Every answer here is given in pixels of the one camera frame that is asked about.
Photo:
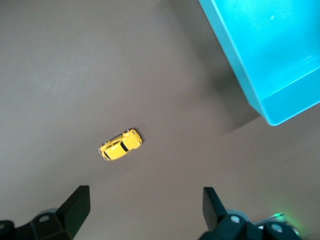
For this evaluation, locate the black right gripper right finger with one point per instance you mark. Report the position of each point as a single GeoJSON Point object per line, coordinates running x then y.
{"type": "Point", "coordinates": [225, 227]}

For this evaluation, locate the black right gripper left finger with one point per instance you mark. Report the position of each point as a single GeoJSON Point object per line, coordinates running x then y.
{"type": "Point", "coordinates": [65, 220]}

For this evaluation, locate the yellow toy beetle car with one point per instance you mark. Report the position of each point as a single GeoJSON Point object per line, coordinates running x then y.
{"type": "Point", "coordinates": [117, 148]}

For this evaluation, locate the cyan plastic storage bin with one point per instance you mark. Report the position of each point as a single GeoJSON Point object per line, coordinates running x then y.
{"type": "Point", "coordinates": [270, 55]}

